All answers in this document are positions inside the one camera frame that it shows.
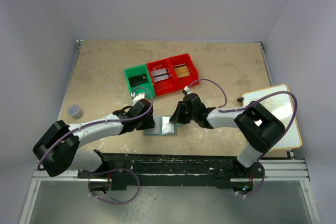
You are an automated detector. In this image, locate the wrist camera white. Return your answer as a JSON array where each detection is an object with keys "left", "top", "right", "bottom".
[
  {"left": 131, "top": 92, "right": 147, "bottom": 106},
  {"left": 182, "top": 86, "right": 192, "bottom": 95}
]

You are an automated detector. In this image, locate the black card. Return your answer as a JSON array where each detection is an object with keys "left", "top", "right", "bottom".
[{"left": 128, "top": 74, "right": 148, "bottom": 87}]

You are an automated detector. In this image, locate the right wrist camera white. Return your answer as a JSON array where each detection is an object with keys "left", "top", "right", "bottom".
[{"left": 182, "top": 86, "right": 192, "bottom": 95}]

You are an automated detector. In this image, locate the purple cable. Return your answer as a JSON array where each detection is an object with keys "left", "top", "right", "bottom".
[
  {"left": 36, "top": 86, "right": 155, "bottom": 171},
  {"left": 185, "top": 78, "right": 299, "bottom": 162}
]

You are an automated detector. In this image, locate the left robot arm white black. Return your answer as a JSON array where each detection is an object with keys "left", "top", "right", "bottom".
[{"left": 33, "top": 99, "right": 155, "bottom": 178}]

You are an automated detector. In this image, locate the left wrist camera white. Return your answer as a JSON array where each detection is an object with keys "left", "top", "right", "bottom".
[{"left": 131, "top": 92, "right": 147, "bottom": 106}]

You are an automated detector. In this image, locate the silver card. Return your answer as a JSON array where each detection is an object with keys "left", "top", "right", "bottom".
[{"left": 151, "top": 68, "right": 169, "bottom": 82}]

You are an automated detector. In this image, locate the green card holder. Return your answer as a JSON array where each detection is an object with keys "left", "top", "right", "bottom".
[{"left": 143, "top": 115, "right": 177, "bottom": 136}]

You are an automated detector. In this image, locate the red plastic bin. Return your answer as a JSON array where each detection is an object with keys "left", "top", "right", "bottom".
[
  {"left": 146, "top": 58, "right": 177, "bottom": 96},
  {"left": 168, "top": 54, "right": 199, "bottom": 89}
]

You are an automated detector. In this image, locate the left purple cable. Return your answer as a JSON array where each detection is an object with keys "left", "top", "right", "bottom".
[{"left": 36, "top": 86, "right": 155, "bottom": 171}]

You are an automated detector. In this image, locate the green plastic bin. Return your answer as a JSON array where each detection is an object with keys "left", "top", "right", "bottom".
[{"left": 124, "top": 64, "right": 155, "bottom": 99}]

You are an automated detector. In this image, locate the right red plastic bin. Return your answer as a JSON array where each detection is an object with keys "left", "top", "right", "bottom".
[{"left": 168, "top": 54, "right": 199, "bottom": 89}]

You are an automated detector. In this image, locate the middle red plastic bin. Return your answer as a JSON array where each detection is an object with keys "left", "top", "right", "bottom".
[{"left": 146, "top": 58, "right": 177, "bottom": 96}]

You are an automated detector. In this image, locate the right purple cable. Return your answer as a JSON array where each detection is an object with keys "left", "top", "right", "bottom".
[{"left": 185, "top": 78, "right": 299, "bottom": 162}]

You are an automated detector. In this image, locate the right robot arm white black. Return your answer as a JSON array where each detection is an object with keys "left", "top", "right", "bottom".
[{"left": 170, "top": 93, "right": 285, "bottom": 177}]

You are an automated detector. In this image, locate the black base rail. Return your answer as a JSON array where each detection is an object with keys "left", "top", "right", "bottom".
[{"left": 78, "top": 153, "right": 265, "bottom": 191}]

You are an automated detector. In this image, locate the gold card in bin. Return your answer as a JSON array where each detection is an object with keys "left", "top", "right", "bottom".
[{"left": 174, "top": 64, "right": 190, "bottom": 78}]

